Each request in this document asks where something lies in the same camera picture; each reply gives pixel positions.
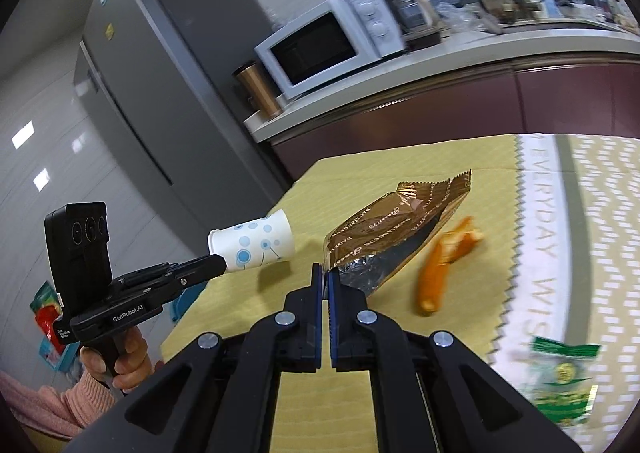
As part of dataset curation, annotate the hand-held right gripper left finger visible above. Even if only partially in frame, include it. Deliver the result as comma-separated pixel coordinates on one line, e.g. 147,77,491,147
65,263,322,453

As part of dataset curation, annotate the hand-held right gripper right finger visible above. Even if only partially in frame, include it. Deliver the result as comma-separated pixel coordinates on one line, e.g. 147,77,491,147
327,269,583,453

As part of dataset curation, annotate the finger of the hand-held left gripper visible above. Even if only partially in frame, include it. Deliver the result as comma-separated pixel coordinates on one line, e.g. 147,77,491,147
150,253,227,302

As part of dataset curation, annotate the blue trash bin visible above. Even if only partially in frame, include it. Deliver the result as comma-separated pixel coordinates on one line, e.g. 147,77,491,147
169,283,211,324

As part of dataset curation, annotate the blue dotted paper cup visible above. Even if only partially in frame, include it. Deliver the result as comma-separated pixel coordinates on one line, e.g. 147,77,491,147
207,209,296,275

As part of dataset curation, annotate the gold snack bag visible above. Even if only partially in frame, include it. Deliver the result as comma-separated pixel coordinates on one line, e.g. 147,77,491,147
322,169,473,301

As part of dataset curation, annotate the person's left hand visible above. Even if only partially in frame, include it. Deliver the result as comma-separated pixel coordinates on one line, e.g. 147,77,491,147
80,329,164,397

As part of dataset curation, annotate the red snack packet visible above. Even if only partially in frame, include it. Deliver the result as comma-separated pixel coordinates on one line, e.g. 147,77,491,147
29,282,67,370

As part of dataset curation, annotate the orange peel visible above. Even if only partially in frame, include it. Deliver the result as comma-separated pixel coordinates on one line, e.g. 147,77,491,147
414,216,485,317

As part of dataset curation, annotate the yellow checked tablecloth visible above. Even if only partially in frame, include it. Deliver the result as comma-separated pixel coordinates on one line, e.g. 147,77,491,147
160,133,526,453

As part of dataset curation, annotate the copper travel tumbler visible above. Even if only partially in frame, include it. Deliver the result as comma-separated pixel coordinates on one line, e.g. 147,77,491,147
232,60,284,118

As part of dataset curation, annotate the grey refrigerator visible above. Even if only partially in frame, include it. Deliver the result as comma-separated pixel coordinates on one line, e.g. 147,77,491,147
72,0,297,220

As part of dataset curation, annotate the dark red cabinet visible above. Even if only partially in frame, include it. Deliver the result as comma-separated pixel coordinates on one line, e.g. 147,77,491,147
270,55,640,184

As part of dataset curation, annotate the green snack packet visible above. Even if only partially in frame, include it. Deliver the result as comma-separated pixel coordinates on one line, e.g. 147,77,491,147
520,335,602,428

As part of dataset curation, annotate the white microwave oven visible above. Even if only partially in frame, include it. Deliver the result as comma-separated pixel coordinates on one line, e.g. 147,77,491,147
254,0,407,101

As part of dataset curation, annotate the white patterned placemat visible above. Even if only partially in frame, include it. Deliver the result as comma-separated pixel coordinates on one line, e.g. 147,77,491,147
487,133,640,434

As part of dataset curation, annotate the white kitchen counter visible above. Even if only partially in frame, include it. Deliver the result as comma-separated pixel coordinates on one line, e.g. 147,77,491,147
243,25,640,144

